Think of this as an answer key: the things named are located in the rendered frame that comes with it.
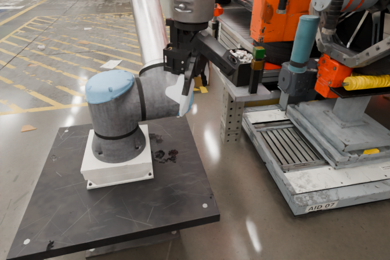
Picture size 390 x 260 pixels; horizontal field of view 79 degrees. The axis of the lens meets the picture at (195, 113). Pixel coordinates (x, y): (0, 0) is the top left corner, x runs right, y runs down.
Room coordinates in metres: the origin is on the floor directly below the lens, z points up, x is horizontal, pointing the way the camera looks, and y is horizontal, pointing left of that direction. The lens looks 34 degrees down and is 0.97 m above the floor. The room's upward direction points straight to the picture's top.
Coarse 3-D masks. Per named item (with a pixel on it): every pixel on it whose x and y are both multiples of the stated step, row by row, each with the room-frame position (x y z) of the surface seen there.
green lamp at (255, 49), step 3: (255, 48) 0.94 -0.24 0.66; (258, 48) 0.94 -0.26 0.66; (261, 48) 0.94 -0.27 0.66; (252, 51) 0.96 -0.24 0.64; (255, 51) 0.93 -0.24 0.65; (258, 51) 0.93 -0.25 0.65; (261, 51) 0.93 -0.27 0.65; (264, 51) 0.93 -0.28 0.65; (252, 54) 0.95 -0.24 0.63; (255, 54) 0.93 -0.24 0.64; (258, 54) 0.93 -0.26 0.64; (261, 54) 0.93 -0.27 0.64; (264, 54) 0.93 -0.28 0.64; (255, 57) 0.93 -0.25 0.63; (258, 57) 0.93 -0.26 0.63; (261, 57) 0.93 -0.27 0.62
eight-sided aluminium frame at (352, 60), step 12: (312, 12) 1.26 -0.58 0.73; (324, 12) 1.26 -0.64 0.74; (324, 36) 1.19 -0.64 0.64; (324, 48) 1.11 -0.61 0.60; (336, 48) 1.06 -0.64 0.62; (372, 48) 0.87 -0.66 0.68; (384, 48) 0.83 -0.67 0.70; (348, 60) 0.95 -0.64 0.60; (360, 60) 0.90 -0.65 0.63; (372, 60) 0.89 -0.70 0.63
